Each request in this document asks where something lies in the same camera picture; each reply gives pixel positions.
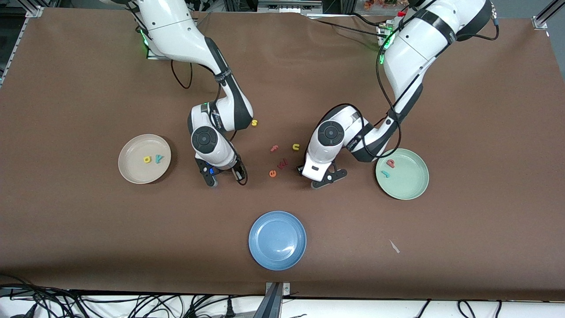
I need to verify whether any light green plate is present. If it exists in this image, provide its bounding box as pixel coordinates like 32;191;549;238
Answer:
375;148;429;201

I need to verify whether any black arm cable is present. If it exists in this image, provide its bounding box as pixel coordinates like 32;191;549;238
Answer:
368;9;500;159
170;60;249;186

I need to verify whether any grey metal box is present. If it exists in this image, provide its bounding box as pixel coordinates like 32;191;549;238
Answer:
257;0;323;14

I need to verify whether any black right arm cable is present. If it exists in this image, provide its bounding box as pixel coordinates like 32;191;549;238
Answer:
170;60;249;186

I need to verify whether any black cable on table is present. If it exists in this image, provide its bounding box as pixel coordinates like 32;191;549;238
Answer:
314;19;384;39

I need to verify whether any aluminium frame profile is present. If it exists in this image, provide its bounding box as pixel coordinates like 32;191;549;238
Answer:
24;0;45;18
532;0;565;29

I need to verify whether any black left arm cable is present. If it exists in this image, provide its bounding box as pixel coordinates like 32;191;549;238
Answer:
368;9;500;159

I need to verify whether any brown paper table cover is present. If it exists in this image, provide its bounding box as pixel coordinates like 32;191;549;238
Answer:
0;8;565;302

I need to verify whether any grey camera stand post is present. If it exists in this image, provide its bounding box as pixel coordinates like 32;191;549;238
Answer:
264;282;291;318

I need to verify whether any blue plate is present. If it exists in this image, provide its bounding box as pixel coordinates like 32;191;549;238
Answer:
248;211;307;271

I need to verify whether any beige plate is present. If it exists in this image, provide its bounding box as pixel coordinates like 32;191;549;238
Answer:
118;134;172;185

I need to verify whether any black cable tangle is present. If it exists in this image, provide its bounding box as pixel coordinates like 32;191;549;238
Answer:
0;274;265;318

